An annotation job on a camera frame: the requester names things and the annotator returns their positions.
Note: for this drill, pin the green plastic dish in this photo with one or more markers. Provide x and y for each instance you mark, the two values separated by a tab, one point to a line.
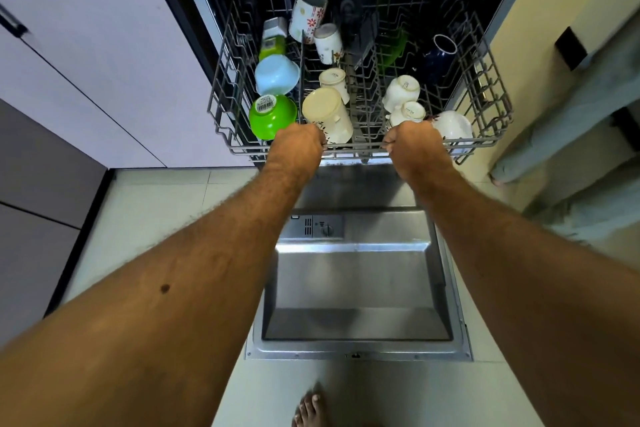
392	49

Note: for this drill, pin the white floral mug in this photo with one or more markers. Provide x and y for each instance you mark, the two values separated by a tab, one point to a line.
306	15

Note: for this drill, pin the large cream mug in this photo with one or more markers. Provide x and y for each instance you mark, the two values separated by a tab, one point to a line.
327	114

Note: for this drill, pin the green and white container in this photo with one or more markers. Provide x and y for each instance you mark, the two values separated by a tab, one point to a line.
273	39

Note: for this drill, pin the grey cabinet drawers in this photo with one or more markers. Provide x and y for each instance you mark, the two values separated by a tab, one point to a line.
40	221

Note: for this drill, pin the green bowl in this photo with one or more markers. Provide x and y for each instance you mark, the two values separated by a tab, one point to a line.
271	116

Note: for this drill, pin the person's left fingers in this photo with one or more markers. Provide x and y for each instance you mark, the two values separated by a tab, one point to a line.
323	139

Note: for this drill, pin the person's right hand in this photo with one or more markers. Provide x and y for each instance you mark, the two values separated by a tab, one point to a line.
417	149

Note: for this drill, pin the person's left forearm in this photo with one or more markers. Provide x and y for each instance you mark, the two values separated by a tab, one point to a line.
165	286

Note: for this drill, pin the black wall socket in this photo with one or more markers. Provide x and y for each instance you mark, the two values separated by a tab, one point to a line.
570	49

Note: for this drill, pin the white bowl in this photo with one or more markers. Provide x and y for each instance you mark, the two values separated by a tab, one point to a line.
452	126

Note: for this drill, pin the person's right forearm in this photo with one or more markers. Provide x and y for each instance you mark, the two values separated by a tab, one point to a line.
540	291

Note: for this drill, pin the steel dishwasher door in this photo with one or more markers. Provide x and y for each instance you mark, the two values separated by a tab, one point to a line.
360	286

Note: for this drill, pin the white round cup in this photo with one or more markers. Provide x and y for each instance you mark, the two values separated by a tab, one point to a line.
407	113
400	90

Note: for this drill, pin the small cream cup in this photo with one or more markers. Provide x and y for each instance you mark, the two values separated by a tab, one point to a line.
334	81

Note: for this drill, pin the small white printed mug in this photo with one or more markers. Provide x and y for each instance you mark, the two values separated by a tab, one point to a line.
327	43

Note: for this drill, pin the dark blue mug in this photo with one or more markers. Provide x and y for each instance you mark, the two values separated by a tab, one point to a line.
439	55

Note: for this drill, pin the grey detergent dispenser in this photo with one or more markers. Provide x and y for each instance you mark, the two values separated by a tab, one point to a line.
312	227

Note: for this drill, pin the white cabinet door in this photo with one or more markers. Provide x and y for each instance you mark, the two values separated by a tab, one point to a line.
110	51

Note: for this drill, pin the person's bare foot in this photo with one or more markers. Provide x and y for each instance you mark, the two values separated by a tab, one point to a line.
309	410

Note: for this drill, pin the person's right fingers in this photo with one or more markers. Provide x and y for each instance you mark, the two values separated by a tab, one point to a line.
387	137

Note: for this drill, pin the light blue bowl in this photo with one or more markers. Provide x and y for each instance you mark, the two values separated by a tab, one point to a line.
276	74

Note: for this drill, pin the person's left hand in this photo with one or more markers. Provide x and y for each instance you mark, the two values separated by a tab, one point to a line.
292	149

